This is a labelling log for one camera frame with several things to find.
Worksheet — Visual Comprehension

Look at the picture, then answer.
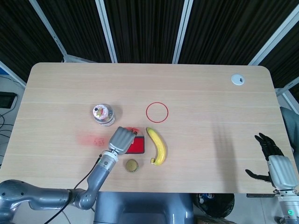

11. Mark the pink toy cake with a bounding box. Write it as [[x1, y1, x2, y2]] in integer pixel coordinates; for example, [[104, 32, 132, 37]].
[[93, 105, 111, 119]]

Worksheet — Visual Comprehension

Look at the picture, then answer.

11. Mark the thin red ring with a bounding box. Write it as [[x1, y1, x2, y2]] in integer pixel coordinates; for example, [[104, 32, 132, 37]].
[[145, 101, 169, 123]]

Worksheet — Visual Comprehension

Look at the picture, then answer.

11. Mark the grey chair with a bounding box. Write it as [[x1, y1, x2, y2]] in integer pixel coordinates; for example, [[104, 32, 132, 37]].
[[280, 106, 299, 150]]

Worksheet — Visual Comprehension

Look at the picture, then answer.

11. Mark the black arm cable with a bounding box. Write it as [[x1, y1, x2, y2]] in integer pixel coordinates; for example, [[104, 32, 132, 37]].
[[45, 153, 103, 224]]

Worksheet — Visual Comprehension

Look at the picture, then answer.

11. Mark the grey blue robot torso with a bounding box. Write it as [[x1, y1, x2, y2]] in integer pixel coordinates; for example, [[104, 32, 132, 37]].
[[93, 191, 194, 224]]

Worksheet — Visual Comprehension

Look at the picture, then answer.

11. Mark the red ink pad with clear lid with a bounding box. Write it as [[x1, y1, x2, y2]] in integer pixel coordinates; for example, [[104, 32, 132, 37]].
[[124, 126, 145, 155]]

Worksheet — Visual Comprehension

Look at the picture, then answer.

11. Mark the clear plastic jar of clips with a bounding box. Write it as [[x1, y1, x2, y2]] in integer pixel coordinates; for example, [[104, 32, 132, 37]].
[[93, 104, 117, 128]]

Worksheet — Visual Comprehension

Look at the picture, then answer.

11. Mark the white table cable grommet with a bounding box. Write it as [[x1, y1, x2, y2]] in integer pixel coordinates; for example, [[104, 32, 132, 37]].
[[231, 74, 247, 86]]

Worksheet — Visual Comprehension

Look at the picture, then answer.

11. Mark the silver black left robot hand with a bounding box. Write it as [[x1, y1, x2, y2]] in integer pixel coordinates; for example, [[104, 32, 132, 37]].
[[108, 126, 138, 155]]

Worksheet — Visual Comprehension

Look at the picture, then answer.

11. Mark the black monitor device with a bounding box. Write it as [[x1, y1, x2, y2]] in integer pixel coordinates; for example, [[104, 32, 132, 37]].
[[0, 91, 18, 109]]

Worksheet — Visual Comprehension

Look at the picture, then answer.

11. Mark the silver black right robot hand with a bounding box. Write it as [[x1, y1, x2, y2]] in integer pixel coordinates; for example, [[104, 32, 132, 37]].
[[245, 132, 296, 190]]

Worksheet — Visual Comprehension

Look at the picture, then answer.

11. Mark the yellow banana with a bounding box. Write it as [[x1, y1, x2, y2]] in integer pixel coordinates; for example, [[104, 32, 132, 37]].
[[146, 127, 167, 167]]

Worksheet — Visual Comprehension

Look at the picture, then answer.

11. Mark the black bagged trash bin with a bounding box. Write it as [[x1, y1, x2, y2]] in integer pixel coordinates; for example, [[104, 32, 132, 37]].
[[193, 193, 235, 219]]

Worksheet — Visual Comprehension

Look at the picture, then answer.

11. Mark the white partition post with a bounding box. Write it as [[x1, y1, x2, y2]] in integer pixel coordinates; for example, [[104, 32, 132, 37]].
[[29, 0, 69, 63], [173, 0, 195, 63], [95, 0, 118, 63], [248, 9, 299, 66]]

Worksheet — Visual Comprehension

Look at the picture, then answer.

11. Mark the olive green upturned cup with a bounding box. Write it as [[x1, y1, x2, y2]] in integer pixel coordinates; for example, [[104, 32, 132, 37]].
[[125, 159, 141, 174]]

